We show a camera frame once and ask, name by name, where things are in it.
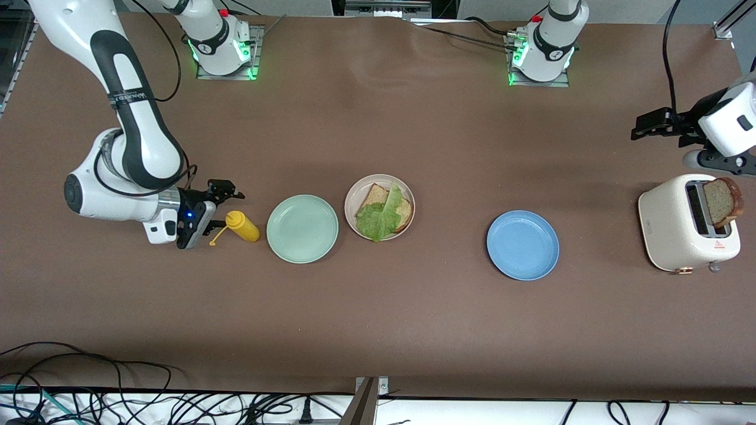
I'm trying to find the long looping black cable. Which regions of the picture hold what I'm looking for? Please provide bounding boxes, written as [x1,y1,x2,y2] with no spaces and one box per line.
[0,341,178,425]

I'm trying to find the grey metal bracket post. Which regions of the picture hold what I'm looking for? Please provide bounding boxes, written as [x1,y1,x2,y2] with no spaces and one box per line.
[340,376,390,425]

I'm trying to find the braided black table cable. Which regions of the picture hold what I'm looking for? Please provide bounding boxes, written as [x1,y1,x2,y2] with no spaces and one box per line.
[413,24,516,50]

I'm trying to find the grey metal equipment box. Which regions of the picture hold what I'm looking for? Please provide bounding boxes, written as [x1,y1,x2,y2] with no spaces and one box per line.
[331,0,458,21]

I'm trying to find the cream white toaster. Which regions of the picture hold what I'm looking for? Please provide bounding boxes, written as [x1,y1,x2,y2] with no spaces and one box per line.
[637,173,742,274]

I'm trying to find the light green round plate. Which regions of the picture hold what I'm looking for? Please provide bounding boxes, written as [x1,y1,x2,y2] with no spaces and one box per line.
[266,194,340,264]

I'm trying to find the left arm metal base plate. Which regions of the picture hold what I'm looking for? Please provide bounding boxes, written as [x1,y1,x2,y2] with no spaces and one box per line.
[505,32,572,88]

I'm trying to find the green lettuce leaf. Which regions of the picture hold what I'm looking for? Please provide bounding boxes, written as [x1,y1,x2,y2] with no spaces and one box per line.
[356,184,404,243]

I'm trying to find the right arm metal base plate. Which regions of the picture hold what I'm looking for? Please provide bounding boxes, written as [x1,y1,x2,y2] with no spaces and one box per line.
[195,25,265,81]

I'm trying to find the yellow mustard squeeze bottle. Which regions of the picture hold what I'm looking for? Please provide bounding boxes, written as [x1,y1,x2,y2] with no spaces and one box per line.
[209,211,261,247]

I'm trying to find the teal cable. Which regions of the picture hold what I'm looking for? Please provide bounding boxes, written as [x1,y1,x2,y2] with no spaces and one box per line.
[0,384,77,425]

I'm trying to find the smooth black table cable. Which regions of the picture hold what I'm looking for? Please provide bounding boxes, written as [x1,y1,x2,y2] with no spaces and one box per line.
[464,17,513,38]

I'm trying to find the beige round plate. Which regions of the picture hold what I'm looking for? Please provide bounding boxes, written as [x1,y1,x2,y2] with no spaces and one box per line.
[344,174,416,241]

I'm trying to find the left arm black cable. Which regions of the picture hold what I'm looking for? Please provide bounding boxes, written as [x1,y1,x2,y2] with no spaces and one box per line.
[663,0,685,116]

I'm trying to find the brown bread slice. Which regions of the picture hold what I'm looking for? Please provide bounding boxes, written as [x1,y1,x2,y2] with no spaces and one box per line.
[702,177,745,230]
[357,183,413,233]

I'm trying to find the aluminium frame rail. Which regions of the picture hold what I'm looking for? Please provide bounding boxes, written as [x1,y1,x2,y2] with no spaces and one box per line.
[713,0,756,41]
[0,24,35,119]

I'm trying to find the blue round plate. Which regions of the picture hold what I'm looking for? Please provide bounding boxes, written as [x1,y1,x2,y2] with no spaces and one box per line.
[486,210,560,282]

